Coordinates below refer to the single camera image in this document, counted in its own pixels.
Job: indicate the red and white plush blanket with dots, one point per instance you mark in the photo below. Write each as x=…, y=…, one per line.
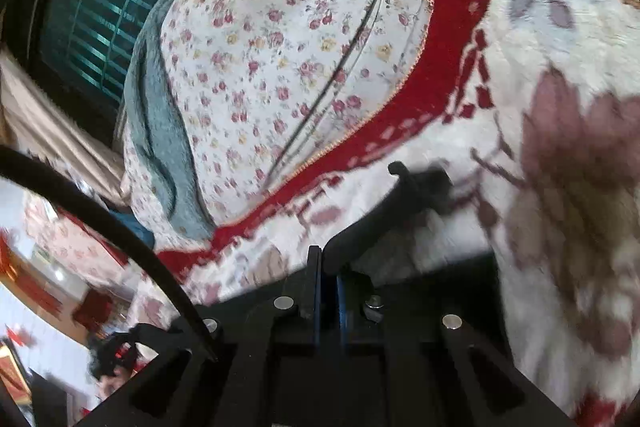
x=550, y=157

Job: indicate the window with green glass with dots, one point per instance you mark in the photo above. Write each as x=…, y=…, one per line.
x=85, y=17

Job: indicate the grey towel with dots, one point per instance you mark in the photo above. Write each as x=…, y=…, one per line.
x=155, y=142

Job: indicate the floral cushion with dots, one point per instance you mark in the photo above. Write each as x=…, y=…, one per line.
x=65, y=237

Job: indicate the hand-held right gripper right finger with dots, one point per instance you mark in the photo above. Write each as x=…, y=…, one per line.
x=342, y=307

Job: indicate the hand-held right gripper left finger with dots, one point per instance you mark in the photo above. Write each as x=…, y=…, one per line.
x=315, y=307

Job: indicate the floral bed sheet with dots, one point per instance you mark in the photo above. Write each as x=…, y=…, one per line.
x=280, y=57

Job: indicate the blue bag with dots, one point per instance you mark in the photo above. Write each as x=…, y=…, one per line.
x=140, y=229

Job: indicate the beige curtain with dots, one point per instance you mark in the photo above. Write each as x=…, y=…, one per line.
x=40, y=122

